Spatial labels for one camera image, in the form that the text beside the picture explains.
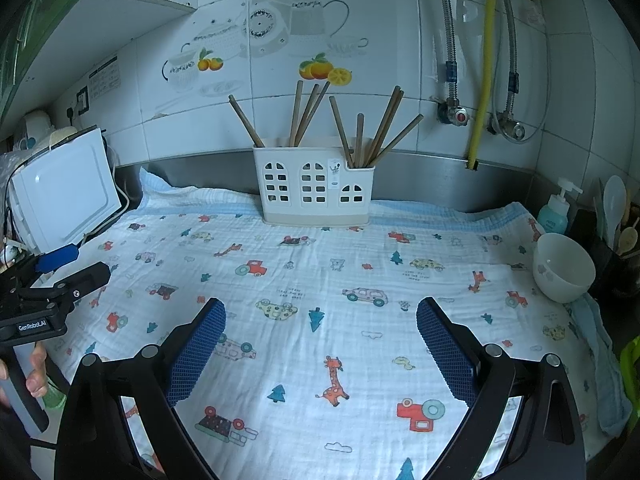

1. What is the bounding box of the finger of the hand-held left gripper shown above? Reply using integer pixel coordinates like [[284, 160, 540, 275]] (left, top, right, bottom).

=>
[[30, 261, 112, 311], [36, 244, 82, 273]]

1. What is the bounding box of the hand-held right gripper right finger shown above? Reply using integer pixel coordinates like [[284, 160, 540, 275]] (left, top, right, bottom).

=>
[[416, 296, 587, 480]]

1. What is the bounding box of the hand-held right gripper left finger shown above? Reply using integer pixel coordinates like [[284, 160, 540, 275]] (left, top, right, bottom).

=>
[[54, 297, 227, 480]]

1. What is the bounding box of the white plastic utensil holder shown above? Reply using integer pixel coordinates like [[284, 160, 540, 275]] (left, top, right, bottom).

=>
[[252, 144, 374, 227]]

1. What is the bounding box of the bunch of wooden chopsticks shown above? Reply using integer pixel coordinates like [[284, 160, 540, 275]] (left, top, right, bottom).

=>
[[228, 79, 425, 170]]

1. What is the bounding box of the person's left hand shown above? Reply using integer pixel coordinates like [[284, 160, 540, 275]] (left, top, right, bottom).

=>
[[0, 342, 49, 401]]

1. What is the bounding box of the white countertop appliance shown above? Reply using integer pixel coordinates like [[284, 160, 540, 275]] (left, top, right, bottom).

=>
[[9, 126, 124, 255]]

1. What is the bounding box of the cartoon printed white cloth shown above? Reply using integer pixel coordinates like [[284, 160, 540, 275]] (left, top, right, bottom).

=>
[[30, 165, 633, 480]]

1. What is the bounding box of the white bowl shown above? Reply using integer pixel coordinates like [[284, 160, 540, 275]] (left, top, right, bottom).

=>
[[532, 233, 597, 304]]

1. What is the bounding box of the light blue towel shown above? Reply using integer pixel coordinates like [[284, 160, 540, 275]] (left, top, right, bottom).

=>
[[569, 294, 634, 437]]

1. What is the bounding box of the teal soap pump bottle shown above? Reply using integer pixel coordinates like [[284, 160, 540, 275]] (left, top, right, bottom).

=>
[[537, 177, 584, 237]]

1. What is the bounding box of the black utensil container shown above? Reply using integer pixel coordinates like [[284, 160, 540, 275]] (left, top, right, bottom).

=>
[[570, 204, 640, 302]]

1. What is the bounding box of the green plastic object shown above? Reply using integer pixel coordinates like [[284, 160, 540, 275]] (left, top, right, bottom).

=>
[[620, 335, 640, 413]]

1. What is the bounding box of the wooden spoon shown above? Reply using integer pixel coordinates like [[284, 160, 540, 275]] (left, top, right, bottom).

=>
[[617, 200, 640, 258]]

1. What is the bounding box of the white rice paddle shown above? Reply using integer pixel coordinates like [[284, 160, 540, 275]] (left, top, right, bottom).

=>
[[602, 175, 629, 247]]

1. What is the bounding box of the metal angle valve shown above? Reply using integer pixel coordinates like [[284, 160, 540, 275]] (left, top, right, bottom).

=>
[[437, 99, 472, 127], [487, 111, 527, 143]]

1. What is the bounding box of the printed wall sticker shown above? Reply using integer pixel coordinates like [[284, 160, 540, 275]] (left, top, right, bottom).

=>
[[88, 57, 123, 99]]

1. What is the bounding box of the wall cabinet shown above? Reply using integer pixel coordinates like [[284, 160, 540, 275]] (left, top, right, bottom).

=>
[[0, 0, 197, 128]]

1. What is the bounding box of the yellow gas hose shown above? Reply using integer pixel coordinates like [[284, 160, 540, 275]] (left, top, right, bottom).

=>
[[467, 0, 501, 172]]

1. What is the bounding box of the braided metal hose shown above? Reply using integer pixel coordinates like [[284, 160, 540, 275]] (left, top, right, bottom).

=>
[[501, 0, 520, 122], [432, 0, 460, 106]]

